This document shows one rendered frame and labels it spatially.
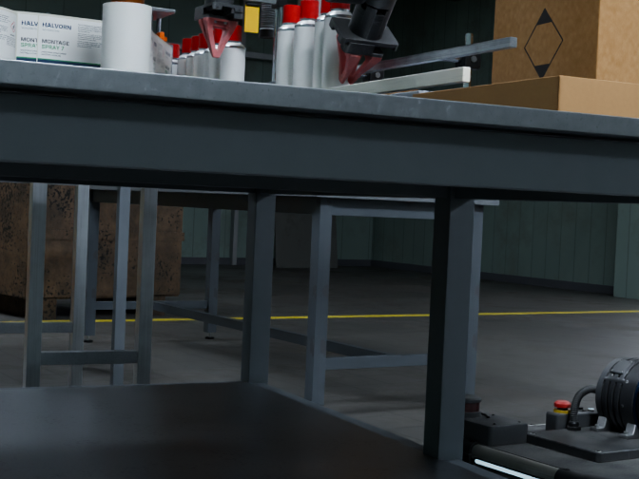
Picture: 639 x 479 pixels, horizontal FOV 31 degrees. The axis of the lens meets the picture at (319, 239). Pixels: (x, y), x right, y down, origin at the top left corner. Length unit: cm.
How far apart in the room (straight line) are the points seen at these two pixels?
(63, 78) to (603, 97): 59
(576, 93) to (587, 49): 48
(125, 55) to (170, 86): 110
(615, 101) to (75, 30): 130
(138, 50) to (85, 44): 24
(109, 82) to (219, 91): 10
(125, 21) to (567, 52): 79
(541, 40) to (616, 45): 15
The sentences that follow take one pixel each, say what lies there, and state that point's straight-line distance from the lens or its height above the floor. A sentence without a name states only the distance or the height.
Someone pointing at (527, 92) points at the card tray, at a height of 86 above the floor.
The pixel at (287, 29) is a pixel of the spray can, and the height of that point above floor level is 104.
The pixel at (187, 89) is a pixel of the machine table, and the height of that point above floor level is 82.
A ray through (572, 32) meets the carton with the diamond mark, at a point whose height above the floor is 99.
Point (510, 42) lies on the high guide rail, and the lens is 162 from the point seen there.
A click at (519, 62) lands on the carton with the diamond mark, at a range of 190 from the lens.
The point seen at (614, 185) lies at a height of 76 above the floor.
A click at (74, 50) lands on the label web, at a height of 100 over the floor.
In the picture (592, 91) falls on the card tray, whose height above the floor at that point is 86.
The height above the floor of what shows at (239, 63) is 101.
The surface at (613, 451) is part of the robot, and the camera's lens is 243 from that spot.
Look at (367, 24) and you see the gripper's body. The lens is 187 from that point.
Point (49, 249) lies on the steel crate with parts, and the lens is 680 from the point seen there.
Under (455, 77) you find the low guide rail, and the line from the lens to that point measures 158.
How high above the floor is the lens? 72
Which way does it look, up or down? 2 degrees down
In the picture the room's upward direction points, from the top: 3 degrees clockwise
